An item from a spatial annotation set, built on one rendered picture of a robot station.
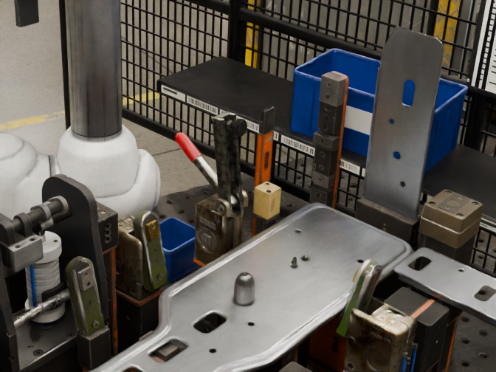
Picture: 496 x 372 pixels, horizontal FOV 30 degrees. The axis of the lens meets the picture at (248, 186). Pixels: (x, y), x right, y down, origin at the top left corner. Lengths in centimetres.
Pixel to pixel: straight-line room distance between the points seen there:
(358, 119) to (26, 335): 75
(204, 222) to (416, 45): 46
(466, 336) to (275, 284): 57
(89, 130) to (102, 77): 11
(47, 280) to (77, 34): 53
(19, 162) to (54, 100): 267
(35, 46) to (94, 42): 341
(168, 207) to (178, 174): 159
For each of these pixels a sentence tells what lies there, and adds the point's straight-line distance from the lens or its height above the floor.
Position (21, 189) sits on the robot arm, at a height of 95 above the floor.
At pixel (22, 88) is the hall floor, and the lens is 463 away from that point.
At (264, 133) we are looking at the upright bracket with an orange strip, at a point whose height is 115.
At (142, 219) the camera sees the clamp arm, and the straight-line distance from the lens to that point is 142.
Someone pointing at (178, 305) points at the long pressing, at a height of 100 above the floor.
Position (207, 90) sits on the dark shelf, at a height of 103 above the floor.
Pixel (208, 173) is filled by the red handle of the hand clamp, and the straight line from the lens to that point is 156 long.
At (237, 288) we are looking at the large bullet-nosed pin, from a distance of 141.
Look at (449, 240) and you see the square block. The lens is 162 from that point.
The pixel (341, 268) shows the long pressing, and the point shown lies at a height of 100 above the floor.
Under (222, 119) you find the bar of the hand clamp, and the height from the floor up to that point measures 122.
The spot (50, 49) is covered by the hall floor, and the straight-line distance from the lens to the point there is 510.
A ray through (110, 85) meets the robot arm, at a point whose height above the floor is 114.
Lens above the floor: 185
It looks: 30 degrees down
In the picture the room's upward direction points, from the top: 3 degrees clockwise
